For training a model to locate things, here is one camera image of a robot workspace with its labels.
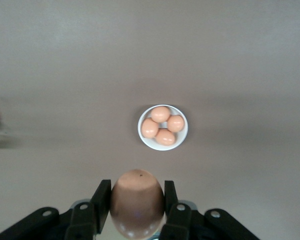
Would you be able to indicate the white bowl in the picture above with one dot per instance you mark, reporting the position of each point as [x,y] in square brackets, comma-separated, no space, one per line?
[150,145]

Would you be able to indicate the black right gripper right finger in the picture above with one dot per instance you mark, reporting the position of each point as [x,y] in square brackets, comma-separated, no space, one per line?
[176,222]

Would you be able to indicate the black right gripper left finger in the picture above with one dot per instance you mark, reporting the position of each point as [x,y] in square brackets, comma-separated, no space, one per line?
[85,222]

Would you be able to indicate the brown egg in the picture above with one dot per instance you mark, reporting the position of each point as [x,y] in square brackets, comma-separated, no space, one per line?
[175,123]
[160,114]
[137,200]
[150,128]
[165,137]

